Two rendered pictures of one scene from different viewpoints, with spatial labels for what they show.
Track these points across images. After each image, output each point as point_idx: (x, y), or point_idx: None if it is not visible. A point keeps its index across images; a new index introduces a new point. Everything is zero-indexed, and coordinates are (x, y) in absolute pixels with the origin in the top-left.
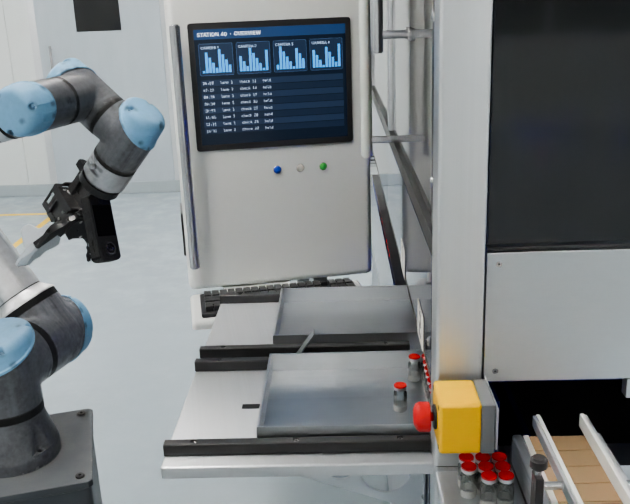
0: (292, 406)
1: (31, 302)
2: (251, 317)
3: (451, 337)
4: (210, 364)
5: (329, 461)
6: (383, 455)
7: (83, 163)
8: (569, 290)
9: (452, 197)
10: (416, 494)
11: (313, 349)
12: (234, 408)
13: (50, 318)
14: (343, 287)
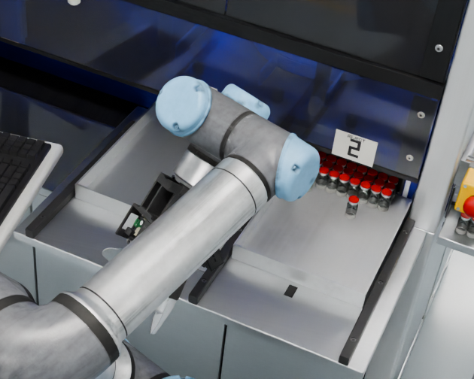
0: (308, 268)
1: (132, 361)
2: (94, 229)
3: (462, 148)
4: (205, 289)
5: (401, 278)
6: (407, 250)
7: (177, 183)
8: None
9: None
10: None
11: None
12: (288, 301)
13: (144, 360)
14: (112, 147)
